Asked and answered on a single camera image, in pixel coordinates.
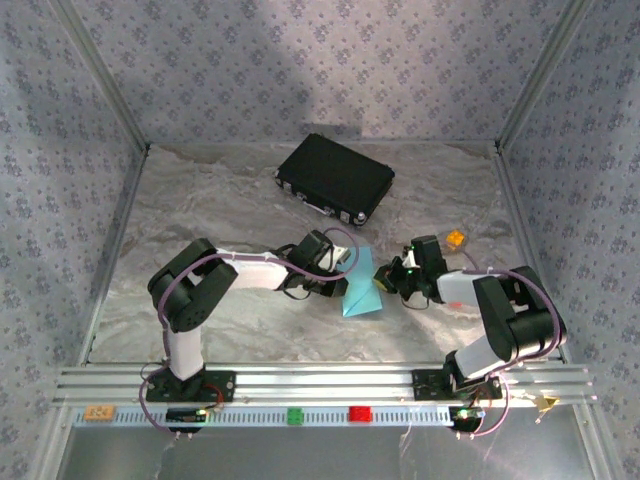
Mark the orange toy brick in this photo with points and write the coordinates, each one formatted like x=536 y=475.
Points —
x=100 y=413

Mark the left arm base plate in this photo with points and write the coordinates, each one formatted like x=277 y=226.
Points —
x=220 y=387

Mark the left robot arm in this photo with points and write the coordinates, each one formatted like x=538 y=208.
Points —
x=185 y=350

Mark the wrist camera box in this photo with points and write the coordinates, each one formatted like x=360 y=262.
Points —
x=410 y=257
x=341 y=252

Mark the grey metal panel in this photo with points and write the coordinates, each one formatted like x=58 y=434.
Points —
x=320 y=455

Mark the green toy brick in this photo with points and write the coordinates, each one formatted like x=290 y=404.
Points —
x=295 y=416

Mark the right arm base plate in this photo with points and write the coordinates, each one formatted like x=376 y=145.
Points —
x=425 y=385

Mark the black hard case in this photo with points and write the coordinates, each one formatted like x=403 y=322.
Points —
x=335 y=175

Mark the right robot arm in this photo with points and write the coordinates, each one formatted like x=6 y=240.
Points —
x=480 y=357

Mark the aluminium frame post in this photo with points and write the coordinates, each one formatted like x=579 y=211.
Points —
x=100 y=80
x=545 y=75

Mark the aluminium table side rail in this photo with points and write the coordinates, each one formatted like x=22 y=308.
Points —
x=511 y=200
x=130 y=200

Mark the large red toy brick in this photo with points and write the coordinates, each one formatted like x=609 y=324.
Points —
x=360 y=414

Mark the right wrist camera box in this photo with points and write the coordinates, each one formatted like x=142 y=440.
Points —
x=410 y=257

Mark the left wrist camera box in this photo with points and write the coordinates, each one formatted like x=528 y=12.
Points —
x=341 y=252

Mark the light blue paper sheet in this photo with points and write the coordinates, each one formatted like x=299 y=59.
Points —
x=362 y=295

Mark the aluminium mounting rail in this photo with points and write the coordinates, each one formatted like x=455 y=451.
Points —
x=325 y=385

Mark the yellow tape piece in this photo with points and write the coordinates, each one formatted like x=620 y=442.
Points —
x=546 y=402

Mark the yellow toy brick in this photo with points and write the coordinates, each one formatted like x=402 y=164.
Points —
x=456 y=240

